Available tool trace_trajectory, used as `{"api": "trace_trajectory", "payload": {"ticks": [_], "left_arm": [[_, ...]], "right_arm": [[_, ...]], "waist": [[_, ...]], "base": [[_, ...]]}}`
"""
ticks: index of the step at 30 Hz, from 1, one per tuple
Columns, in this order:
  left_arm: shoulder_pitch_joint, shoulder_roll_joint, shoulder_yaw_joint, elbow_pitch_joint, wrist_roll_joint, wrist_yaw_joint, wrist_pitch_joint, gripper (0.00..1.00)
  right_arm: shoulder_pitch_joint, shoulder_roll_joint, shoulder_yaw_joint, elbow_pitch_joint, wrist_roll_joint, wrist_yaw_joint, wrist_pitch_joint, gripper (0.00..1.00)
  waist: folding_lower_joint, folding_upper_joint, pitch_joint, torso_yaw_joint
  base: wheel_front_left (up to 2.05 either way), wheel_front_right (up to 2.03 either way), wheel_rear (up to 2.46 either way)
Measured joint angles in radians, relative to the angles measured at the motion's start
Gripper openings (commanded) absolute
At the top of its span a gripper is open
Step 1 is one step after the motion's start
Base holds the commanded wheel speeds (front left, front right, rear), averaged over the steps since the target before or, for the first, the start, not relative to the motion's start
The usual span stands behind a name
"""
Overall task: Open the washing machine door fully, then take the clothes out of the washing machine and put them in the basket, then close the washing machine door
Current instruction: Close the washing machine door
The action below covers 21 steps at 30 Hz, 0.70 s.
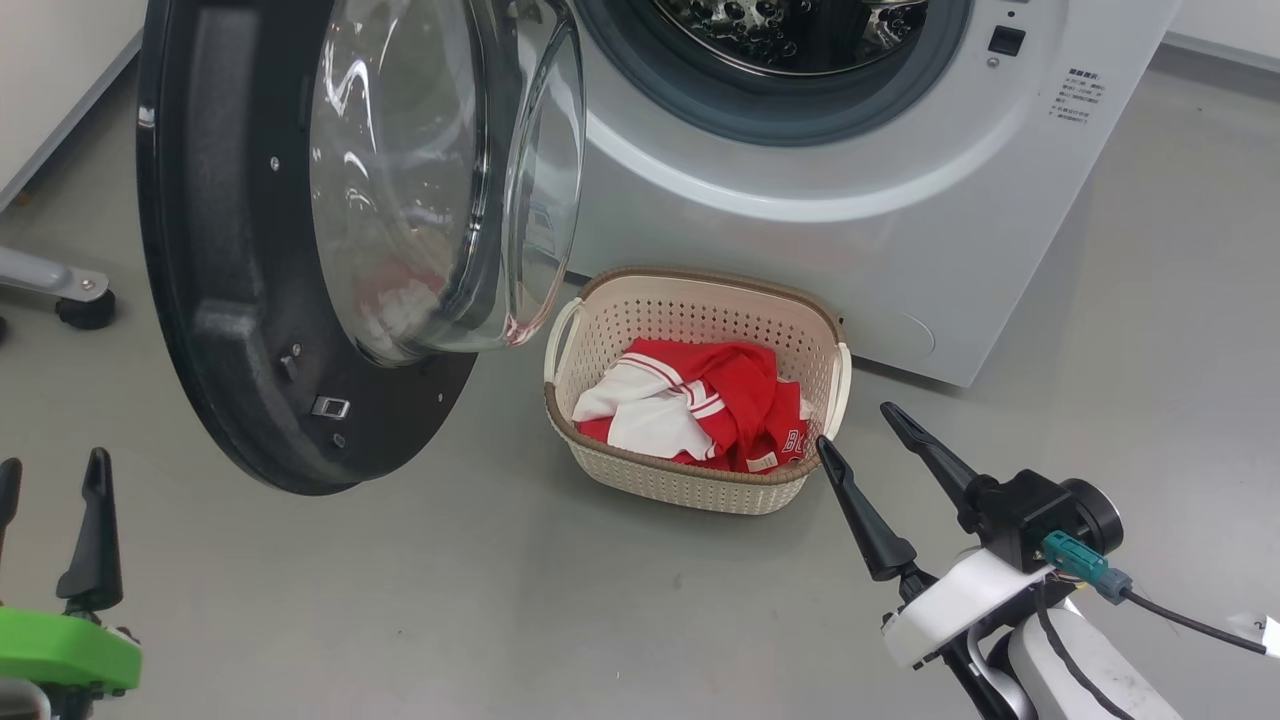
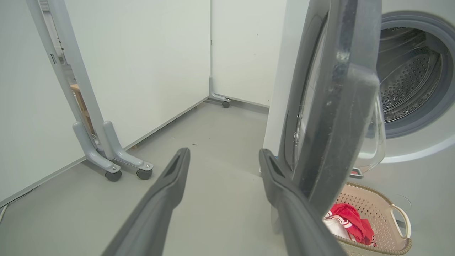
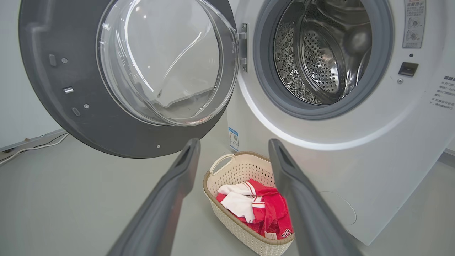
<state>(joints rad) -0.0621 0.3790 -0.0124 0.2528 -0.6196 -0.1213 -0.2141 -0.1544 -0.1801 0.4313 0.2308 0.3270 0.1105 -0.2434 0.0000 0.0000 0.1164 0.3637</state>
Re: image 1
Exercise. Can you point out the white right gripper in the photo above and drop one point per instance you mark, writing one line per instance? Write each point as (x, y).
(960, 600)

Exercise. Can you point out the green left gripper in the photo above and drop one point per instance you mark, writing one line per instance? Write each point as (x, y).
(60, 650)

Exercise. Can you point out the red and white garment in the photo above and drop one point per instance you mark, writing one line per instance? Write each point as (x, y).
(740, 400)

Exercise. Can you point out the round washing machine glass door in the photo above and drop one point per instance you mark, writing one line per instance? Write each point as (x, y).
(230, 250)

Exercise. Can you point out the cream perforated laundry basket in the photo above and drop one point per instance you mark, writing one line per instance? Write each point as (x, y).
(700, 310)

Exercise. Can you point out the white front-load washing machine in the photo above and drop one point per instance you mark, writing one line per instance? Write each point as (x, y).
(800, 220)

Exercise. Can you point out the black right wrist motor cylinder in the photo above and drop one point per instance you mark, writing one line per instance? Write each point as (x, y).
(1098, 515)

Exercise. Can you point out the grey leg with black caster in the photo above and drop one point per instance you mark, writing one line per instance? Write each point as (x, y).
(80, 300)

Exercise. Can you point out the small printed text label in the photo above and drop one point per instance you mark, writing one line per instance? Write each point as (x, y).
(1078, 98)

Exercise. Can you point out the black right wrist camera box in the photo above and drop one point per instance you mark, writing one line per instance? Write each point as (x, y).
(1020, 510)

